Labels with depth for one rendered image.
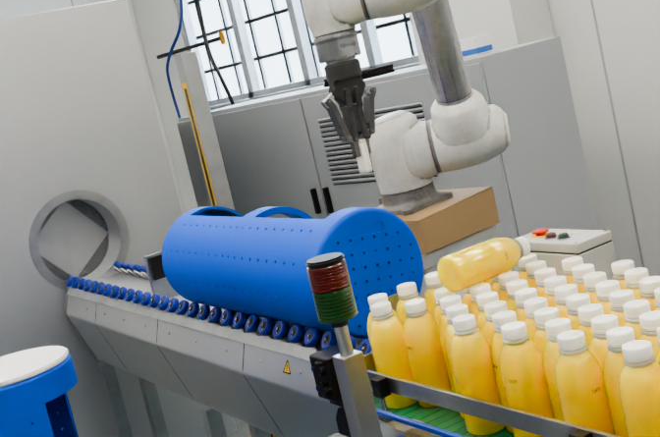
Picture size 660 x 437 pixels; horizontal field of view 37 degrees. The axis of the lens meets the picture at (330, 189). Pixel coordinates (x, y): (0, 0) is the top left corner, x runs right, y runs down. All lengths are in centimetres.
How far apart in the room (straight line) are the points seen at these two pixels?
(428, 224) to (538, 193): 132
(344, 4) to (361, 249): 52
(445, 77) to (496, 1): 224
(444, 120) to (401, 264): 64
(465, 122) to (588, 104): 238
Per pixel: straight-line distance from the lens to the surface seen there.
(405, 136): 277
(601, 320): 153
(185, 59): 349
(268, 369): 246
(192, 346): 288
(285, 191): 477
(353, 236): 213
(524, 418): 156
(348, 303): 156
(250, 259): 235
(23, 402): 235
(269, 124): 474
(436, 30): 264
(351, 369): 159
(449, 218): 274
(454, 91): 271
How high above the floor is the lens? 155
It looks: 7 degrees down
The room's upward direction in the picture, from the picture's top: 13 degrees counter-clockwise
